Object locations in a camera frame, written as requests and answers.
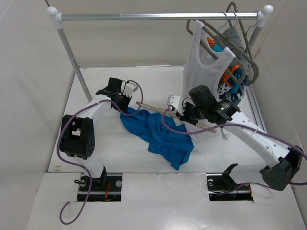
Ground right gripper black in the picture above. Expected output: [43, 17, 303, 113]
[176, 101, 206, 126]

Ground blue t shirt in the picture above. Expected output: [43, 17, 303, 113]
[120, 107, 194, 170]

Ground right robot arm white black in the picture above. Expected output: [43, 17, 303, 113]
[179, 85, 304, 191]

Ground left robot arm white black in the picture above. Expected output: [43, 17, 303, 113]
[57, 78, 138, 190]

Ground grey velvet hanger middle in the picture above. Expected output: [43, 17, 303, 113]
[201, 11, 264, 86]

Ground grey velvet hanger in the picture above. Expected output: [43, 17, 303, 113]
[186, 19, 247, 86]
[226, 1, 261, 60]
[201, 11, 264, 86]

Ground grey velvet hanger front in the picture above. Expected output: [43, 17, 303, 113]
[186, 19, 247, 86]

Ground grey velvet hanger rear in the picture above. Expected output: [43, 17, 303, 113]
[226, 1, 261, 60]

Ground colourful patterned garment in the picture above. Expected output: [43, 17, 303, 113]
[206, 37, 250, 106]

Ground white mesh tank top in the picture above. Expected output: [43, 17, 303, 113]
[182, 20, 235, 102]

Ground grey garment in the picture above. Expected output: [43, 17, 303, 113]
[221, 27, 249, 78]

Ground silver clothes rack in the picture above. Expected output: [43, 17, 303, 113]
[47, 4, 274, 141]

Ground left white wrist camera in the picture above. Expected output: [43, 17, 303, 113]
[122, 83, 138, 98]

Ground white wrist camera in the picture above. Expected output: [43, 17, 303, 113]
[122, 83, 138, 98]
[167, 95, 182, 112]

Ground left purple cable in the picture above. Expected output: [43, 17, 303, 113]
[56, 80, 144, 225]

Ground purple cable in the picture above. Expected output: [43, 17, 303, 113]
[56, 80, 144, 225]
[161, 106, 307, 189]

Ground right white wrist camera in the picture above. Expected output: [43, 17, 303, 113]
[167, 95, 182, 112]

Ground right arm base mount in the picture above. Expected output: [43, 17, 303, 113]
[206, 163, 254, 201]

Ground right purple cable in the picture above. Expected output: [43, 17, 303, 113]
[161, 106, 307, 189]

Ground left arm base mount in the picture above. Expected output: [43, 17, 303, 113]
[74, 173, 123, 202]

